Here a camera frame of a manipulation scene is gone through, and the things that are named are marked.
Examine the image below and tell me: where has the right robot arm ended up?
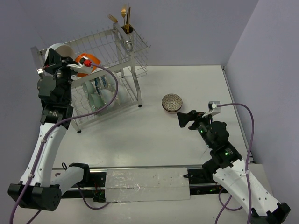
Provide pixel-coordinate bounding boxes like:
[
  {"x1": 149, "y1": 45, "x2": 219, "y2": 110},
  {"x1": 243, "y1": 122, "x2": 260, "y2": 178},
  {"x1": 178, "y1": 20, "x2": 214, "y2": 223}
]
[{"x1": 177, "y1": 110, "x2": 291, "y2": 224}]

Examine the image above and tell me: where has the gold fork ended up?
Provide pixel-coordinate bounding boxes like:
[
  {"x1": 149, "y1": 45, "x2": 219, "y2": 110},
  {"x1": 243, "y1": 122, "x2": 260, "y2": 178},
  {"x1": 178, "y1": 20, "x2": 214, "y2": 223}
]
[{"x1": 121, "y1": 4, "x2": 127, "y2": 30}]

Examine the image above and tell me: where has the taped white cover sheet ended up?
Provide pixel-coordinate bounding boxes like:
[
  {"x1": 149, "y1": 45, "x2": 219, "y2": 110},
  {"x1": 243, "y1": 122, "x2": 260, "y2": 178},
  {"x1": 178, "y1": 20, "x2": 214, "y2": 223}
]
[{"x1": 105, "y1": 168, "x2": 190, "y2": 202}]

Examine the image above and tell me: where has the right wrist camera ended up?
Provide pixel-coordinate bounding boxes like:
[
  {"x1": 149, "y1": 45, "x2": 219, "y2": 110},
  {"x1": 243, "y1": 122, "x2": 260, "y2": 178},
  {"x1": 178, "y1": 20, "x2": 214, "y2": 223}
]
[{"x1": 202, "y1": 101, "x2": 221, "y2": 118}]

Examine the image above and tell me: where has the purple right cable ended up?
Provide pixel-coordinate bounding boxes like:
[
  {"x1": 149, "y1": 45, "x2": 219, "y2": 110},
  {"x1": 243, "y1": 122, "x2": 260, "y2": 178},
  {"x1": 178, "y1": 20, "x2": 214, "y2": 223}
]
[{"x1": 214, "y1": 103, "x2": 255, "y2": 224}]

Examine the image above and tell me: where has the white bowl orange stack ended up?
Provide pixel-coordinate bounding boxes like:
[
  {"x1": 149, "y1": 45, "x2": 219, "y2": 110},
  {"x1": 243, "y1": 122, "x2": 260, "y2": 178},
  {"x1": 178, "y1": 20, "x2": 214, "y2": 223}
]
[{"x1": 100, "y1": 89, "x2": 115, "y2": 110}]

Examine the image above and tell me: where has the blue floral bowl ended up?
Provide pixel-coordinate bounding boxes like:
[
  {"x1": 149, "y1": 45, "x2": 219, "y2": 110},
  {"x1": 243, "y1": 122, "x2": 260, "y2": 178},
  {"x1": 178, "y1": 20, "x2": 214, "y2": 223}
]
[{"x1": 100, "y1": 76, "x2": 108, "y2": 89}]

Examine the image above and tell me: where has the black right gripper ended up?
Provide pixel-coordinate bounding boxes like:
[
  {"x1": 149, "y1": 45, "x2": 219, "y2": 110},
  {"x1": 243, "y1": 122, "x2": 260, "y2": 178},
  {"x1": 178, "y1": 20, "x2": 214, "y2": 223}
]
[{"x1": 176, "y1": 109, "x2": 214, "y2": 148}]

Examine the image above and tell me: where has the mint bowl gold rim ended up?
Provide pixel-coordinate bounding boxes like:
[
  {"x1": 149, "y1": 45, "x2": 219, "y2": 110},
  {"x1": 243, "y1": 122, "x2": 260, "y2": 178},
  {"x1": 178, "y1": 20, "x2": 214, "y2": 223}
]
[{"x1": 88, "y1": 94, "x2": 105, "y2": 112}]

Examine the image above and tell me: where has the white orange bottom bowl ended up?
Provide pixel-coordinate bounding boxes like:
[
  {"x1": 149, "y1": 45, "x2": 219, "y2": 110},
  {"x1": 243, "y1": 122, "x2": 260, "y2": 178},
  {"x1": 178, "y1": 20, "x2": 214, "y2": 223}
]
[{"x1": 75, "y1": 53, "x2": 101, "y2": 77}]

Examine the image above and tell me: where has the black mounting rail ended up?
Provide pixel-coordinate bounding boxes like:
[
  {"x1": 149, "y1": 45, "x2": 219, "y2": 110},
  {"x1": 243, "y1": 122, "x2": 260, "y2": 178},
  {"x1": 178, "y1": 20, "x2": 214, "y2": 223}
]
[{"x1": 63, "y1": 167, "x2": 223, "y2": 203}]

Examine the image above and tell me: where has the gold knife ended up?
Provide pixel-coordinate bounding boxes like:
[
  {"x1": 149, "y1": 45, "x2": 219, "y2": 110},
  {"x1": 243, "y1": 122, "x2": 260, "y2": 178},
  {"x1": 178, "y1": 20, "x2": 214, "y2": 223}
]
[{"x1": 125, "y1": 7, "x2": 131, "y2": 34}]

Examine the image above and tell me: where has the stainless steel dish rack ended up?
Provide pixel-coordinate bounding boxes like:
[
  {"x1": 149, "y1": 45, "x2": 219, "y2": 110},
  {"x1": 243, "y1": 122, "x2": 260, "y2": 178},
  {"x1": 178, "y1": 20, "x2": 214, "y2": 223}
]
[{"x1": 31, "y1": 27, "x2": 148, "y2": 133}]

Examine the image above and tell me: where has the white bowl brown pattern stack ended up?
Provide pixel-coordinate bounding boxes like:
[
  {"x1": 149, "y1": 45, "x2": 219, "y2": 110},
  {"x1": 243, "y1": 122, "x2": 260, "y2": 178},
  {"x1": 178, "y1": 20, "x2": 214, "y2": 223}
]
[{"x1": 44, "y1": 43, "x2": 76, "y2": 61}]

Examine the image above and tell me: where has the white bowl front stack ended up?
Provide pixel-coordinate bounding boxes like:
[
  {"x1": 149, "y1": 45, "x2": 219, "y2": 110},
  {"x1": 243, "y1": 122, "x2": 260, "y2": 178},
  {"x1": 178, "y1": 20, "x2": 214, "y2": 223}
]
[{"x1": 117, "y1": 85, "x2": 129, "y2": 104}]

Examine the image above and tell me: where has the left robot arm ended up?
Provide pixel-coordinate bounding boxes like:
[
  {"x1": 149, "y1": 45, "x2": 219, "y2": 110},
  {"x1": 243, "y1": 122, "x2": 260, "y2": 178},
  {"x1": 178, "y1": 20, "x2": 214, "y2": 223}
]
[{"x1": 7, "y1": 48, "x2": 91, "y2": 211}]

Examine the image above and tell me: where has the brown lattice pattern bowl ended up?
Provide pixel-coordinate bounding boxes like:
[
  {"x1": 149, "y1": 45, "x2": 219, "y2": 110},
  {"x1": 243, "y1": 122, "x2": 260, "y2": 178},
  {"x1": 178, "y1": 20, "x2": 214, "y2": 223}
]
[{"x1": 161, "y1": 93, "x2": 183, "y2": 112}]

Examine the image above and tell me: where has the perforated steel cutlery holder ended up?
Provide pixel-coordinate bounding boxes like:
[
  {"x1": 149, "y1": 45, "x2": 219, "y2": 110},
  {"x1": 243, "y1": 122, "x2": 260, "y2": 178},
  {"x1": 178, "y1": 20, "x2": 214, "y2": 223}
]
[{"x1": 113, "y1": 23, "x2": 134, "y2": 52}]

